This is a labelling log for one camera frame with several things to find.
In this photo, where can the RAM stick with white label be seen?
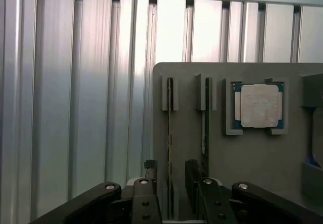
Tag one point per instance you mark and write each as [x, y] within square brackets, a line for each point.
[206, 123]

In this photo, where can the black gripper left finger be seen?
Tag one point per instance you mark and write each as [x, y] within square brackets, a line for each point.
[141, 201]

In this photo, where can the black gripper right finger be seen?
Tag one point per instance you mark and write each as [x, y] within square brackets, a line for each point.
[214, 201]

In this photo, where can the silver CPU chip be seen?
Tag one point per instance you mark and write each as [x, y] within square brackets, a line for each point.
[258, 105]

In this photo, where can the grey parts rack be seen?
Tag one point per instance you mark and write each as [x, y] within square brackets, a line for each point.
[252, 153]

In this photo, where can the RAM stick with gold contacts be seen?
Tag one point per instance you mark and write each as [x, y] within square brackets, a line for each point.
[170, 133]

